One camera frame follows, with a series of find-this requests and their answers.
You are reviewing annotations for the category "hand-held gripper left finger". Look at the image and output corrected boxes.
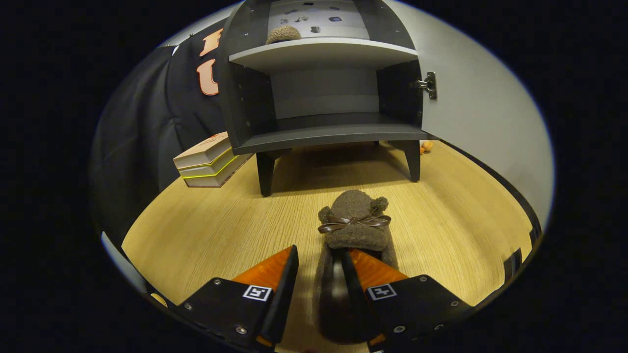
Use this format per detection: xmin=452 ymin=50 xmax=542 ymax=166
xmin=177 ymin=245 xmax=300 ymax=349

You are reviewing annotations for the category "metal door hinge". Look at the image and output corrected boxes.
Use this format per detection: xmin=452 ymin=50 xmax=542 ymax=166
xmin=411 ymin=72 xmax=437 ymax=100

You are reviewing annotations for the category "brown fuzzy shoe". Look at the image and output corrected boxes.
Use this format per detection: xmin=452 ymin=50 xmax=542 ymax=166
xmin=266 ymin=25 xmax=302 ymax=45
xmin=314 ymin=190 xmax=399 ymax=345

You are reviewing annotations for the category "white book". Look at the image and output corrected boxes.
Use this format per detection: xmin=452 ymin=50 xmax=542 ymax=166
xmin=183 ymin=154 xmax=253 ymax=188

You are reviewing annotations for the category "dark grey shoe cabinet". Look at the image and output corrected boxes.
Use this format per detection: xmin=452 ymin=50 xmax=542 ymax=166
xmin=218 ymin=0 xmax=437 ymax=197

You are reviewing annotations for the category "yellow-edged book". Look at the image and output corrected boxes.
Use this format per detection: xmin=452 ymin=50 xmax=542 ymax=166
xmin=178 ymin=149 xmax=239 ymax=179

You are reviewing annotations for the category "black backdrop cloth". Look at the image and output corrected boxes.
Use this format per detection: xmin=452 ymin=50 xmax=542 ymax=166
xmin=91 ymin=20 xmax=236 ymax=246

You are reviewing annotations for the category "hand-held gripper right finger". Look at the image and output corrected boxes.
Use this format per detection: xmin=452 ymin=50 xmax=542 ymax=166
xmin=341 ymin=249 xmax=474 ymax=351

